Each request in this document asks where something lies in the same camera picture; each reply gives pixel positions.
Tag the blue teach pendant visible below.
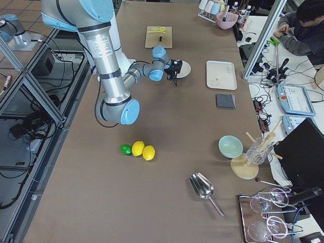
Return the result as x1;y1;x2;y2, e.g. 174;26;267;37
282;114;316;135
276;84;316;116

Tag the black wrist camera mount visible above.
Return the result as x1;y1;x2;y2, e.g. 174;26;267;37
172;59;183;75

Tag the yellow lemon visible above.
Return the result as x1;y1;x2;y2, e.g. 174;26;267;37
142;145;155;161
132;141;145;156

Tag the cream round plate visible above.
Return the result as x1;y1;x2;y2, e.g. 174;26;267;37
177;61;191;78

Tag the wooden cutting board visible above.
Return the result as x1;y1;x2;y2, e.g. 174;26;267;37
145;26;173;49

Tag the black monitor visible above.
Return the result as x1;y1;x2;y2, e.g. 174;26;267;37
274;118;323;189

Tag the wooden cup stand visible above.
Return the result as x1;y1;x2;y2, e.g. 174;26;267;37
230;120;283;180

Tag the clear textured glass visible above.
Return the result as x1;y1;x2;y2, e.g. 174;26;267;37
246;137;273;165

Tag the green lime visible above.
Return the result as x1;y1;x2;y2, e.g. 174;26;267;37
120;144;132;155

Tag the cream rectangular tray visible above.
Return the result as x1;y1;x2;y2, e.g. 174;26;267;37
206;60;237;91

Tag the pink bowl with ice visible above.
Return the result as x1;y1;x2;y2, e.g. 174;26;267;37
216;12;238;30

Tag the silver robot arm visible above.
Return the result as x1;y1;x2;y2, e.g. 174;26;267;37
41;1;172;125
1;14;35;51

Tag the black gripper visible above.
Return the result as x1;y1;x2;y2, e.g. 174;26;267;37
164;60;178;86

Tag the aluminium frame post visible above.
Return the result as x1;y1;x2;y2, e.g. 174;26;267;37
242;0;287;81

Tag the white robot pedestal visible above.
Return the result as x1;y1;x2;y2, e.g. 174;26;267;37
98;1;135;77

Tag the wine glass rack tray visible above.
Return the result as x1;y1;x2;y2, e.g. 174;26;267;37
237;187;304;242

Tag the mint green bowl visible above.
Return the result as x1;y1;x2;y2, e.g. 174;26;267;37
218;135;243;158

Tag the rack of pastel cups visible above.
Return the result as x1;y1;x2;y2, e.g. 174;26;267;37
198;0;225;23

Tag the metal scoop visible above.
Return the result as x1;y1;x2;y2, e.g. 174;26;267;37
189;172;224;217

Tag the seated person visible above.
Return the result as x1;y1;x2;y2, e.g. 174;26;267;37
273;0;323;66

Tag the grey folded cloth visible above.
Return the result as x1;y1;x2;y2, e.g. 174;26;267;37
216;93;236;109

